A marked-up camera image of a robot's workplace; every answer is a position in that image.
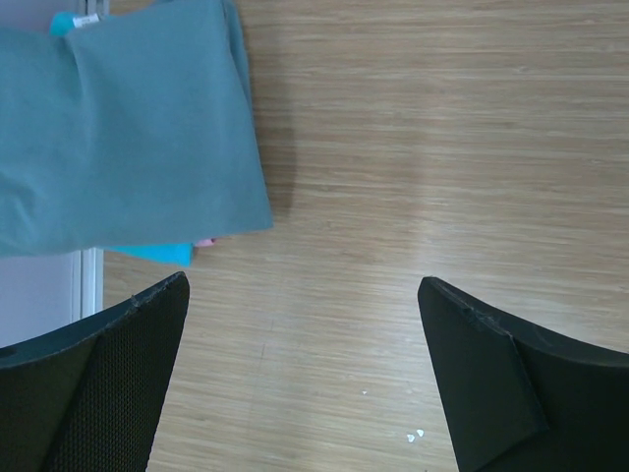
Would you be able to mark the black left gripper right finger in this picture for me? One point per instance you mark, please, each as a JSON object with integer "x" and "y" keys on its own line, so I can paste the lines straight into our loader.
{"x": 518, "y": 396}

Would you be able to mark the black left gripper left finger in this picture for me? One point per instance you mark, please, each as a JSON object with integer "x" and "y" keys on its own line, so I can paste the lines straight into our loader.
{"x": 88, "y": 396}

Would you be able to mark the turquoise folded t-shirt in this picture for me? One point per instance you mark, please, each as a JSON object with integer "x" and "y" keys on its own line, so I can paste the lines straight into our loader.
{"x": 177, "y": 254}

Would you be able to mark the pink folded t-shirt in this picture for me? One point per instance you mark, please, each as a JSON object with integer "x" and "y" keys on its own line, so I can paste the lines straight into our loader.
{"x": 209, "y": 242}

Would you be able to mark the grey-blue folded t-shirt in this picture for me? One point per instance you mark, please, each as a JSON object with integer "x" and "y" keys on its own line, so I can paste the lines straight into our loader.
{"x": 137, "y": 130}

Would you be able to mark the aluminium frame rail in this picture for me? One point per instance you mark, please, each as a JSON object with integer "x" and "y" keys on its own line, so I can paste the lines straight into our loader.
{"x": 88, "y": 265}

